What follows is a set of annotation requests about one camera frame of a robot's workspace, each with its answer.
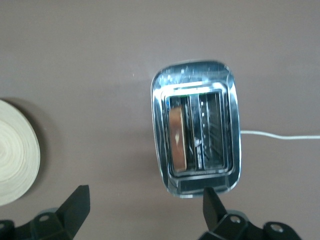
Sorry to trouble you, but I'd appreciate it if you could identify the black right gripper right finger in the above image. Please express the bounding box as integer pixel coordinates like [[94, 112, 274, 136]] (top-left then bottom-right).
[[199, 186, 251, 240]]

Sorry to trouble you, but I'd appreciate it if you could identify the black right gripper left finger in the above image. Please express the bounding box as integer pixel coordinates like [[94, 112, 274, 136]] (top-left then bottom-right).
[[31, 184, 91, 240]]

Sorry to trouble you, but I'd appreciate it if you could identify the round light wooden plate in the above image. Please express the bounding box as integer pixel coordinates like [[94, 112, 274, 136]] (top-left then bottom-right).
[[0, 99, 41, 207]]

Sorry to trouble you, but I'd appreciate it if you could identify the brown bread slice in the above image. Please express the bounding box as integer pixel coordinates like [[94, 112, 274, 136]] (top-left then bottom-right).
[[168, 104, 188, 173]]

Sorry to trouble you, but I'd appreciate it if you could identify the chrome and beige toaster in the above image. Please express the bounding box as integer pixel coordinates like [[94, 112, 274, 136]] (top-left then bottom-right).
[[149, 58, 242, 200]]

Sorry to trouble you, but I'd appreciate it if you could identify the white toaster power cable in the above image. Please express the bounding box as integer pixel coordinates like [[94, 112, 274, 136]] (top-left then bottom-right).
[[239, 129, 320, 141]]

